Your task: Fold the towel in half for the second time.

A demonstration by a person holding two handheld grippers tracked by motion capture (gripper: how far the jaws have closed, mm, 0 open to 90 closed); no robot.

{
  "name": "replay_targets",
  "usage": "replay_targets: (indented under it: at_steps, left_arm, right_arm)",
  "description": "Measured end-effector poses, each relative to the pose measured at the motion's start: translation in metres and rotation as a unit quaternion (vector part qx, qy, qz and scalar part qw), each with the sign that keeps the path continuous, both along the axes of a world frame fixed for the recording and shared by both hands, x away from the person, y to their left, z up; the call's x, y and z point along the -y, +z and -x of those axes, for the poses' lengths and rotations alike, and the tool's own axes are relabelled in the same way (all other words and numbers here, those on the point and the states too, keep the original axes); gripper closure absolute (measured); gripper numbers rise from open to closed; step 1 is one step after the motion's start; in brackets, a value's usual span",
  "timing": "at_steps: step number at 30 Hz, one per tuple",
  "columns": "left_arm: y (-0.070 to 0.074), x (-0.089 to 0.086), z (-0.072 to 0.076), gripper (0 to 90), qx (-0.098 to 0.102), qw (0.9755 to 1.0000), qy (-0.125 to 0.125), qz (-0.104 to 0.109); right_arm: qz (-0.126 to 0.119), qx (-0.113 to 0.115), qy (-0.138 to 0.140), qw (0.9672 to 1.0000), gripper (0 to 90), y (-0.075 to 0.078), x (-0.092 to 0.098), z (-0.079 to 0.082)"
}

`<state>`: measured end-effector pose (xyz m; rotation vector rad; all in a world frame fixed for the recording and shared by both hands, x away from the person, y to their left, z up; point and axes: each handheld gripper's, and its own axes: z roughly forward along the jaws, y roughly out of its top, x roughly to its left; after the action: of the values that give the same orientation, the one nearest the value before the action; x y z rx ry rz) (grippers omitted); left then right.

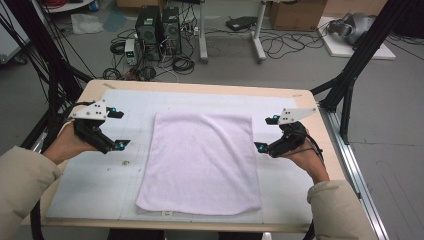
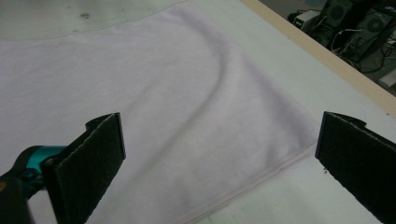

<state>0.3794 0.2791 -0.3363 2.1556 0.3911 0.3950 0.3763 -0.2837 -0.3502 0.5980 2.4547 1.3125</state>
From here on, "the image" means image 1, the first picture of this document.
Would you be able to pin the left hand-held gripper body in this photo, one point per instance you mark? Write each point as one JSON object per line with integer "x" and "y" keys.
{"x": 90, "y": 111}

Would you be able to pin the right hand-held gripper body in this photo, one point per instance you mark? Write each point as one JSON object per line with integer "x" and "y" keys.
{"x": 293, "y": 115}

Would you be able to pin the pink towel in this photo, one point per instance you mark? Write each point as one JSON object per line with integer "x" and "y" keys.
{"x": 200, "y": 160}

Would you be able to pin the person's left hand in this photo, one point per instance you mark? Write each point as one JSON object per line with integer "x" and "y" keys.
{"x": 66, "y": 145}

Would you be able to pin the person's right hand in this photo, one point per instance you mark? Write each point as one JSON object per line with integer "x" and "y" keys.
{"x": 310, "y": 165}

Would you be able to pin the brown tape strip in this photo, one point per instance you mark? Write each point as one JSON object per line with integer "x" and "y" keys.
{"x": 109, "y": 86}

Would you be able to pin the white grid mat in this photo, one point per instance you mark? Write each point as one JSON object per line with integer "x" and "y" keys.
{"x": 166, "y": 100}

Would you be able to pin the white power supply unit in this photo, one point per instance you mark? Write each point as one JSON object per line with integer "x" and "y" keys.
{"x": 130, "y": 51}

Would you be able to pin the white floor board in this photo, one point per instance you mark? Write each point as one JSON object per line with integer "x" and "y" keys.
{"x": 340, "y": 50}

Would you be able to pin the white table leg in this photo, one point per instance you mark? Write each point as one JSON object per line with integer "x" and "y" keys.
{"x": 202, "y": 33}
{"x": 258, "y": 36}

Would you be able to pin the white plastic bag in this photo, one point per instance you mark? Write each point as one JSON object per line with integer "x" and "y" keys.
{"x": 86, "y": 24}

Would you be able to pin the black computer tower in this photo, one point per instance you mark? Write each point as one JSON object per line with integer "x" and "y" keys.
{"x": 171, "y": 31}
{"x": 148, "y": 31}

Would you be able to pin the blue sheet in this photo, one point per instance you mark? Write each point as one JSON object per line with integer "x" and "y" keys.
{"x": 115, "y": 21}

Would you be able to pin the brown cardboard box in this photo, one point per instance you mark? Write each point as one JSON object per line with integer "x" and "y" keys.
{"x": 296, "y": 15}

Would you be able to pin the black flat device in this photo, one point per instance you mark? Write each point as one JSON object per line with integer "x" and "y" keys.
{"x": 240, "y": 22}

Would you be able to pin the grey cabinet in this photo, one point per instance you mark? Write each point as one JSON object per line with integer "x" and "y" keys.
{"x": 8, "y": 43}

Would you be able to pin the grey helmet-shaped device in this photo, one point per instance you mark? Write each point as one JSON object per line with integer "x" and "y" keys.
{"x": 353, "y": 26}

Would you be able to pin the black frame stand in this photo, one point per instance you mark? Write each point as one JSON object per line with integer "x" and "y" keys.
{"x": 56, "y": 76}
{"x": 346, "y": 76}

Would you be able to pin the aluminium rail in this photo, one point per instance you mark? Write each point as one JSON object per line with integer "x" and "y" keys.
{"x": 346, "y": 156}
{"x": 45, "y": 140}

